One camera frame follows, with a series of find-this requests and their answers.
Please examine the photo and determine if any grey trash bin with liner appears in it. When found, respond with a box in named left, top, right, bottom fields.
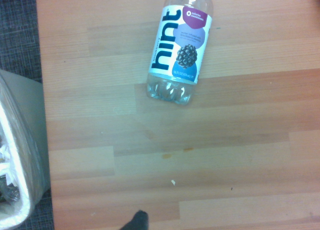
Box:
left=0, top=69, right=52, bottom=230

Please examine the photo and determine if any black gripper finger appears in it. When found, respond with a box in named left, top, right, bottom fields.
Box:
left=119, top=209, right=150, bottom=230

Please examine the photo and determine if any clear plastic hint water bottle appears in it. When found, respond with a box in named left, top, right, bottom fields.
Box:
left=145, top=0, right=215, bottom=106

